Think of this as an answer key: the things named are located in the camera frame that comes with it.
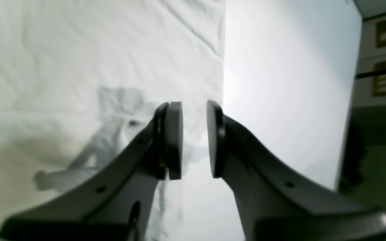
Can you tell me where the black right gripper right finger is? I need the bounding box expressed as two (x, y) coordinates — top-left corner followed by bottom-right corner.
(207, 100), (386, 241)

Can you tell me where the beige T-shirt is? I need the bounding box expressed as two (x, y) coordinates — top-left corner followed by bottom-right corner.
(0, 0), (226, 228)

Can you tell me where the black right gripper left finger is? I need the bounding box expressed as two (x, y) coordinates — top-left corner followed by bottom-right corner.
(0, 102), (183, 241)

